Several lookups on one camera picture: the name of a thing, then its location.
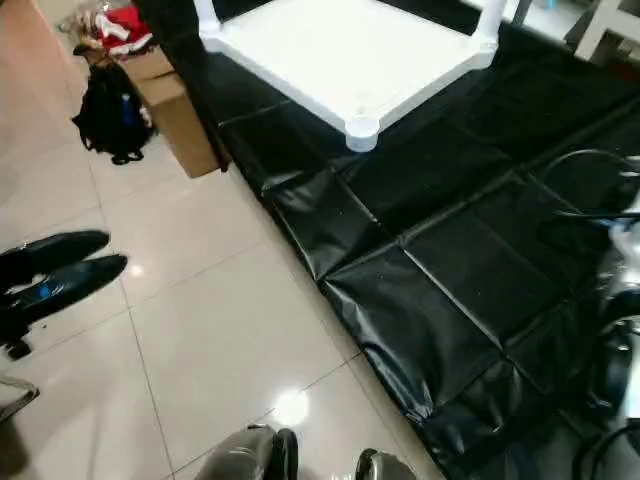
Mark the grey robot leg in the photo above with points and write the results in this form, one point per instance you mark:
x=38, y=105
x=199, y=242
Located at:
x=385, y=467
x=250, y=455

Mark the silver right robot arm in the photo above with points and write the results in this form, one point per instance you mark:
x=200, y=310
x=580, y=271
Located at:
x=620, y=320

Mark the grey robot left leg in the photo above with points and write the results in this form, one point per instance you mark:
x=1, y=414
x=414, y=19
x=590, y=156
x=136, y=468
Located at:
x=250, y=455

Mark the brown flat cardboard sheet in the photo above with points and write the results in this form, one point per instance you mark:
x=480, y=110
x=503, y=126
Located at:
x=175, y=110

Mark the red and white cloth pile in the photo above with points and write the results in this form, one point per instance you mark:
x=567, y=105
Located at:
x=120, y=25

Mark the grey robot right leg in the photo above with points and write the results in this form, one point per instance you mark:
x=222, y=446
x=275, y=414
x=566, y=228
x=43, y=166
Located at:
x=385, y=467

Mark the black backpack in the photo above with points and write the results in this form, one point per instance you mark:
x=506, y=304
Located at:
x=112, y=115

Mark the black work mat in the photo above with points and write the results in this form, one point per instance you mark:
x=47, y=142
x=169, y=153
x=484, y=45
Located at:
x=450, y=250

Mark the white plastic table top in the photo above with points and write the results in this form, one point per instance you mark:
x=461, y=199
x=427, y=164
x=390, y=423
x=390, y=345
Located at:
x=350, y=50

